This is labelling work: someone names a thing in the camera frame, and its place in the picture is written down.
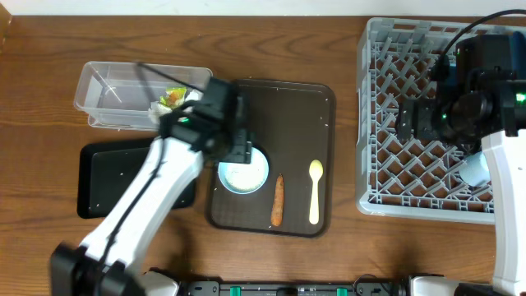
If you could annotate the crumpled white napkin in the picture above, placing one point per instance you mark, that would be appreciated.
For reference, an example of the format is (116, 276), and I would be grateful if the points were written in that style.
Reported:
(157, 110)

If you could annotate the grey dishwasher rack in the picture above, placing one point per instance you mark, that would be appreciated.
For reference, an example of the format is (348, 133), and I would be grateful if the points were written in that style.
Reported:
(408, 179)

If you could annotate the black tray bin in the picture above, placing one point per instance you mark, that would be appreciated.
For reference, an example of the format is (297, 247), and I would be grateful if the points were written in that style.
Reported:
(106, 169)

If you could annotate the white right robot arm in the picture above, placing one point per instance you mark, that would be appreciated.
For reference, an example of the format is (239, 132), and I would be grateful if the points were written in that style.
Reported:
(480, 101)

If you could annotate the yellow plastic spoon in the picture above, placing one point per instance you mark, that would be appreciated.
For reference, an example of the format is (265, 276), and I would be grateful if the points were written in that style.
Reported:
(315, 173)

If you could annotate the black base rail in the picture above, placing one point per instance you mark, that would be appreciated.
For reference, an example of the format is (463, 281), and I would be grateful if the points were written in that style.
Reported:
(363, 287)

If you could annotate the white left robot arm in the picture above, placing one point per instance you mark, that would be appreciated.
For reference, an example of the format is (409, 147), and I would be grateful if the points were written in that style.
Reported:
(108, 260)

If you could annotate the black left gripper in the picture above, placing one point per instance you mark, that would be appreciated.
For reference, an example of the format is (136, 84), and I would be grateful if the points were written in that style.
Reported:
(243, 150)

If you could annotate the orange carrot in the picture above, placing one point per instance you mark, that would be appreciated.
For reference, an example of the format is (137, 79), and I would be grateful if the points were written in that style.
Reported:
(276, 217)

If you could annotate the clear plastic bin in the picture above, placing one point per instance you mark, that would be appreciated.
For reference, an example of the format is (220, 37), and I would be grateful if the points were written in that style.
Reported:
(119, 95)

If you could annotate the pandan cake wrapper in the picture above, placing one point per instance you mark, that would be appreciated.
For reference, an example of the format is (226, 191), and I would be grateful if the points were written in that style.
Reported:
(173, 97)

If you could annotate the light blue cup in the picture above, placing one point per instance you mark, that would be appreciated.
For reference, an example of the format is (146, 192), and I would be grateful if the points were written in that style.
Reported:
(475, 171)

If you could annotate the brown serving tray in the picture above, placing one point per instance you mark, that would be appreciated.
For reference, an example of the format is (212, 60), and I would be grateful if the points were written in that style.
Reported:
(292, 124)

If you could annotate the light blue rice bowl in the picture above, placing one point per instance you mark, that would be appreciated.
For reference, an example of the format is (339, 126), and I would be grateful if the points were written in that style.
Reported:
(245, 178)

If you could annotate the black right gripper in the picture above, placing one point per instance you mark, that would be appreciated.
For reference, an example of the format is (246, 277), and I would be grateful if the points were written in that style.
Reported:
(422, 129)

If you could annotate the dark blue plate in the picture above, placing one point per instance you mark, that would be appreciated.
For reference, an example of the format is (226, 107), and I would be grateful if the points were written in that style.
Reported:
(518, 43)

